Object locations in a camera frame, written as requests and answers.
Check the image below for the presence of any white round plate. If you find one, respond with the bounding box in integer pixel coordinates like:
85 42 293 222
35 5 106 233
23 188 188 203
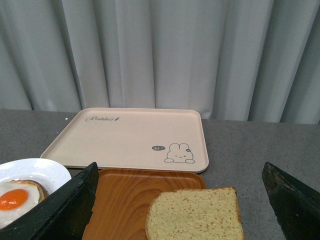
0 157 73 230

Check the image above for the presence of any grey curtain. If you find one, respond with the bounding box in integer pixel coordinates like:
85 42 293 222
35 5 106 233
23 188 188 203
0 0 320 124

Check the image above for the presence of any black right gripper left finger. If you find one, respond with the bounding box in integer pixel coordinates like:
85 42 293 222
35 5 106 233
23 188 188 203
0 162 99 240

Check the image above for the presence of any bread slice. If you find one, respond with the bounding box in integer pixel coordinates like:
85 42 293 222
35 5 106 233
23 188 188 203
145 186 245 240
10 179 48 203

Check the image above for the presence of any brown wooden tray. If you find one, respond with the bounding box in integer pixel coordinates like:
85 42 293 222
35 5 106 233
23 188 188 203
82 168 206 240

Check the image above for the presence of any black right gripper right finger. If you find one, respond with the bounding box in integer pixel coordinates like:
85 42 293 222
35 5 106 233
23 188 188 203
262 162 320 240

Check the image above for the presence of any beige rabbit tray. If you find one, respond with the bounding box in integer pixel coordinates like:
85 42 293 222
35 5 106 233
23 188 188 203
41 107 209 173

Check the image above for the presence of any fried egg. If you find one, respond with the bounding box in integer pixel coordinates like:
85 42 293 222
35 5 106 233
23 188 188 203
0 181 40 229

